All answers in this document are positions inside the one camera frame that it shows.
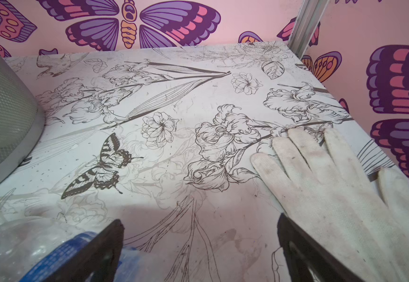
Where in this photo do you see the white work glove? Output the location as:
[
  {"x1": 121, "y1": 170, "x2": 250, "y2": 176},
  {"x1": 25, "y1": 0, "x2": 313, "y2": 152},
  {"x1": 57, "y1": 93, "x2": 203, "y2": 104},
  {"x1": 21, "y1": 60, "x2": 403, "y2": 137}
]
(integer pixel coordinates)
[{"x1": 250, "y1": 129, "x2": 409, "y2": 282}]

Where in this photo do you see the clear bottle blue label large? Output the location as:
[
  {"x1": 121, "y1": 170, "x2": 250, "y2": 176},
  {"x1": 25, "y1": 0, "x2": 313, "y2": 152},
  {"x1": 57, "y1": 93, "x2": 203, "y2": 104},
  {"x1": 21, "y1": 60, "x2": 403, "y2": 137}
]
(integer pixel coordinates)
[{"x1": 0, "y1": 217, "x2": 155, "y2": 282}]

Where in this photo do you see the grey mesh waste bin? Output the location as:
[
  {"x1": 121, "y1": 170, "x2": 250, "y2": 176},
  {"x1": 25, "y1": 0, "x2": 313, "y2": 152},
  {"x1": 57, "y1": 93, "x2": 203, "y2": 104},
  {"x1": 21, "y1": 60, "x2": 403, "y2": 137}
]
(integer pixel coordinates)
[{"x1": 0, "y1": 56, "x2": 45, "y2": 183}]

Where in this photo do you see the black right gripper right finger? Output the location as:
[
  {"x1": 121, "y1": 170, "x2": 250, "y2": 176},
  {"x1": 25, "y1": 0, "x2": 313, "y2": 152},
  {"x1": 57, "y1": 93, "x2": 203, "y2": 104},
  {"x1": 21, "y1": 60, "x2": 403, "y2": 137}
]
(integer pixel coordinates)
[{"x1": 277, "y1": 213, "x2": 362, "y2": 282}]

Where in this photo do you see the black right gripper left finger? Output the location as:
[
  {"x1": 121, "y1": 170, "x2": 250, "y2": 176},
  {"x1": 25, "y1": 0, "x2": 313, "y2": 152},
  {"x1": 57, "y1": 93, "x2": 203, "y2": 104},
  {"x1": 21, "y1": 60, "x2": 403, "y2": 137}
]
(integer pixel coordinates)
[{"x1": 44, "y1": 219, "x2": 124, "y2": 282}]

